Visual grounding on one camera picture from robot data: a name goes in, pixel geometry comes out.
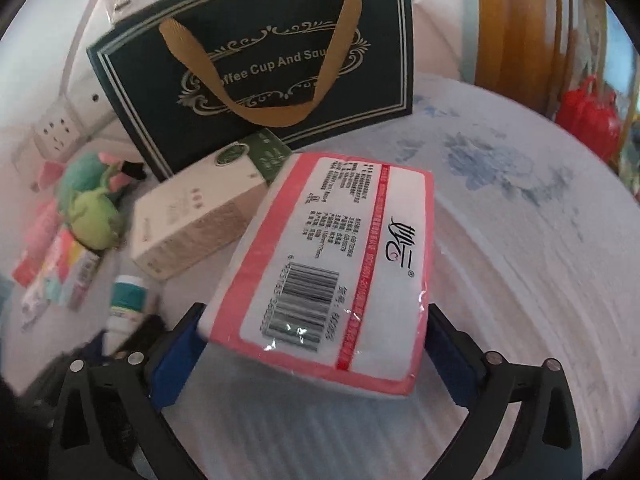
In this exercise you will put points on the red plastic bag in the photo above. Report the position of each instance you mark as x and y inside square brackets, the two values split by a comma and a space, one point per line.
[592, 120]

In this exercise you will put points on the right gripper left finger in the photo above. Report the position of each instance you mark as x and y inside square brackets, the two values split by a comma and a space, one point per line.
[105, 413]

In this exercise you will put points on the white wall power socket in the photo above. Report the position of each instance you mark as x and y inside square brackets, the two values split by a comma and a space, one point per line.
[58, 133]

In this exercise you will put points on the white wall single socket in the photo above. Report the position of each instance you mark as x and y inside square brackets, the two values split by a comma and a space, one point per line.
[90, 103]

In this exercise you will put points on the red white tissue pack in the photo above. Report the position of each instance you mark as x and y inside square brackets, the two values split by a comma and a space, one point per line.
[330, 280]

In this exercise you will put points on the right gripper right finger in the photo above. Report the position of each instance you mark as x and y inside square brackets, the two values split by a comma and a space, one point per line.
[544, 442]

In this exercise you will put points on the wooden door frame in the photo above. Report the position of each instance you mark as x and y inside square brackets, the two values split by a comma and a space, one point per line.
[533, 51]

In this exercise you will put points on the small white green bottle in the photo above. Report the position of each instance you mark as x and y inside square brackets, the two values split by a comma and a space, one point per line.
[129, 299]

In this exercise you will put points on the pink tissue pack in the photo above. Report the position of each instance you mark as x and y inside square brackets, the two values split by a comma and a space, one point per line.
[38, 239]

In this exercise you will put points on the green frog plush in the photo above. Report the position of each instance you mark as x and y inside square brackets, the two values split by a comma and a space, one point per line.
[94, 219]

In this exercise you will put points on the teal plush toy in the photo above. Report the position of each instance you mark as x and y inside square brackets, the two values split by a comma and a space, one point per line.
[82, 175]

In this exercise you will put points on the black coffee cup gift bag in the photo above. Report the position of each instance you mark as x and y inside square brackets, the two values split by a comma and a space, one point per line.
[175, 71]

